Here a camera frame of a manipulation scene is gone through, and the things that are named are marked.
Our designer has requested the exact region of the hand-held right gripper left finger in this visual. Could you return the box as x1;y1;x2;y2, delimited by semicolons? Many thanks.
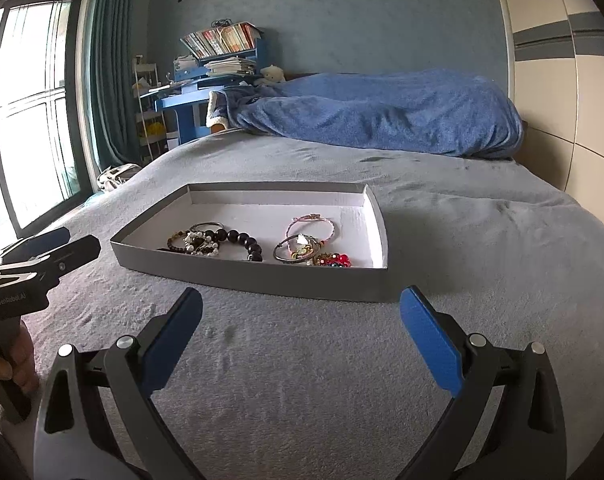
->
33;287;204;480

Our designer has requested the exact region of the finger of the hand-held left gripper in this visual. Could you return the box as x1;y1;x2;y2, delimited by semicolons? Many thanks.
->
30;235;102;292
0;226;72;262

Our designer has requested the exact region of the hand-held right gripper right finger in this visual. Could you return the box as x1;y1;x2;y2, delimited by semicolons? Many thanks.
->
397;285;568;480

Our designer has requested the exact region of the large black bead bracelet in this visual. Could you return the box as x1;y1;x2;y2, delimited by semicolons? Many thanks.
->
204;228;265;263

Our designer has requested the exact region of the gold red bead necklace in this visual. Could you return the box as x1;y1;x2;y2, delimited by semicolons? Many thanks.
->
307;251;353;269

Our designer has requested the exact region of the thin charm bangle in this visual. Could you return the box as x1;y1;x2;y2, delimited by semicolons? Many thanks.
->
273;233;323;264

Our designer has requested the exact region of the pink cord bracelet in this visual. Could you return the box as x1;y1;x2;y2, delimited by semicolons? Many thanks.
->
286;214;335;244

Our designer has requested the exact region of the grey cardboard tray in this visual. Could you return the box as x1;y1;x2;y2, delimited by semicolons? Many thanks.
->
110;181;390;304

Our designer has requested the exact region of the person's left hand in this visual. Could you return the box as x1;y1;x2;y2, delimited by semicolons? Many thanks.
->
0;323;41;396

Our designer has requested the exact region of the grey bag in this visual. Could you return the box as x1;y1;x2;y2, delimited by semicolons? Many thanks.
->
96;162;140;194

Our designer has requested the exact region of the grey bedspread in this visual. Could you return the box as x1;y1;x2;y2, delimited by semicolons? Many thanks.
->
12;130;604;480

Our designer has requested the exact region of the dark framed window door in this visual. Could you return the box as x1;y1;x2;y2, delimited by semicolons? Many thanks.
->
0;0;95;234

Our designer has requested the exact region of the white shelf rack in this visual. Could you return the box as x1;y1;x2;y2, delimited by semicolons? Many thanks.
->
132;55;168;164

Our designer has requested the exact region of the teal curtain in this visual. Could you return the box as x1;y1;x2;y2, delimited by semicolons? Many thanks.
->
84;0;150;176

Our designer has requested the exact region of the blue desk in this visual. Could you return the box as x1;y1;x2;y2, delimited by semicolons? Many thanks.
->
154;40;271;149

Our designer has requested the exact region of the blue fleece blanket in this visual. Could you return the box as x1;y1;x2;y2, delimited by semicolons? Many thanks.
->
207;72;526;161

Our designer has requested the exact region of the stack of papers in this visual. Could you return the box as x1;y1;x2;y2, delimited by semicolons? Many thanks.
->
204;57;258;79

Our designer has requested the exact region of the beige grey wardrobe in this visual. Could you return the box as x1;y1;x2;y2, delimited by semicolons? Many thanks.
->
487;0;604;241

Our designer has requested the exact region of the row of books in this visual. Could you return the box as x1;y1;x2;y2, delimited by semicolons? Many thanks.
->
180;21;264;60

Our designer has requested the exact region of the white plush toy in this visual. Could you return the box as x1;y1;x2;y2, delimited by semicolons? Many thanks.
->
254;64;287;86

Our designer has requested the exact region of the white pearl bracelet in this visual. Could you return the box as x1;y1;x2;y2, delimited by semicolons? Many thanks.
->
184;230;221;257

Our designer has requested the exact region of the small dark bead bracelet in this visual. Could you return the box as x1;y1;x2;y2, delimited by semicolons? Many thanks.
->
166;230;193;252

